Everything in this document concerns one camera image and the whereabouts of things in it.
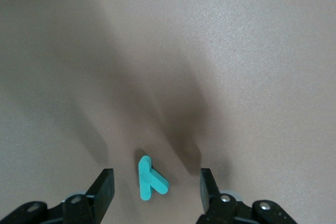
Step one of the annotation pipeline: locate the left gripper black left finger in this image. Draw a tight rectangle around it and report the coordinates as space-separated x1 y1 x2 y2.
0 168 116 224

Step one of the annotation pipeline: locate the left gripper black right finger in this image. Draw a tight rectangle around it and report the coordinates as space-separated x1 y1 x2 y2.
196 168 300 224

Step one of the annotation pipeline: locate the teal letter y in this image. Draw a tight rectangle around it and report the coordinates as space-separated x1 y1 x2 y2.
138 155 169 201

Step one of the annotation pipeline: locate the brown table cover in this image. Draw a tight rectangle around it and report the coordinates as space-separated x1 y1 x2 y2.
0 0 336 224

